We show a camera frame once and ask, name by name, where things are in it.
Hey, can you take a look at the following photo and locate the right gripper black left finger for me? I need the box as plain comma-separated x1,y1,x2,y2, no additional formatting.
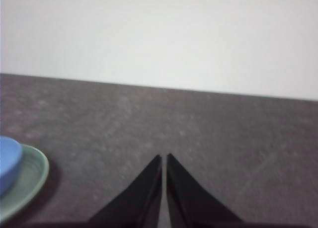
7,154,163,228

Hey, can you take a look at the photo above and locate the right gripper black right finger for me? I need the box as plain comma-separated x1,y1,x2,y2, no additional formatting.
165,152,318,228

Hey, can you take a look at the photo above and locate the green plate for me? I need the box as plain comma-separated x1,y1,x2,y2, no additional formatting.
0,143,50,225

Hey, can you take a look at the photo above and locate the blue bowl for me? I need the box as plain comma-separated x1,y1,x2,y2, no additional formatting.
0,136,22,196

